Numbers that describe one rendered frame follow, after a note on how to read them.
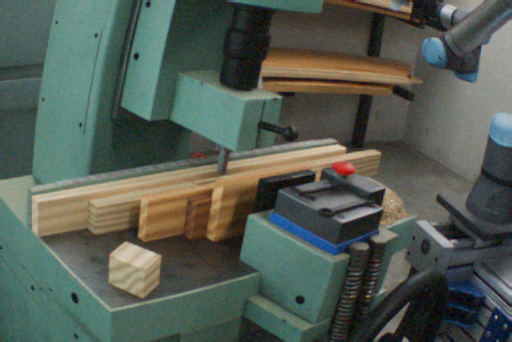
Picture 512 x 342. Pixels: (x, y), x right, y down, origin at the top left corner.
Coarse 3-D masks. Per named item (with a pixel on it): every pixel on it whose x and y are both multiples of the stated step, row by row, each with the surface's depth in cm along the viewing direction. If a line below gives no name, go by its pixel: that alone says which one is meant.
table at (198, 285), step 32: (32, 256) 82; (64, 256) 77; (96, 256) 79; (192, 256) 86; (224, 256) 87; (64, 288) 76; (96, 288) 72; (160, 288) 76; (192, 288) 78; (224, 288) 81; (256, 288) 86; (96, 320) 72; (128, 320) 71; (160, 320) 75; (192, 320) 79; (256, 320) 84; (288, 320) 81
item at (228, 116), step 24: (192, 72) 99; (216, 72) 101; (192, 96) 96; (216, 96) 93; (240, 96) 91; (264, 96) 93; (192, 120) 97; (216, 120) 94; (240, 120) 91; (264, 120) 94; (240, 144) 92; (264, 144) 95
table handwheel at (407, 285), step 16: (432, 272) 80; (400, 288) 75; (416, 288) 76; (432, 288) 81; (448, 288) 86; (384, 304) 74; (400, 304) 74; (416, 304) 80; (432, 304) 89; (368, 320) 73; (384, 320) 73; (432, 320) 90; (352, 336) 73; (368, 336) 72; (400, 336) 81; (432, 336) 91
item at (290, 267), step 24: (264, 216) 86; (264, 240) 84; (288, 240) 82; (264, 264) 85; (288, 264) 82; (312, 264) 80; (336, 264) 78; (384, 264) 87; (264, 288) 85; (288, 288) 83; (312, 288) 80; (336, 288) 80; (312, 312) 80
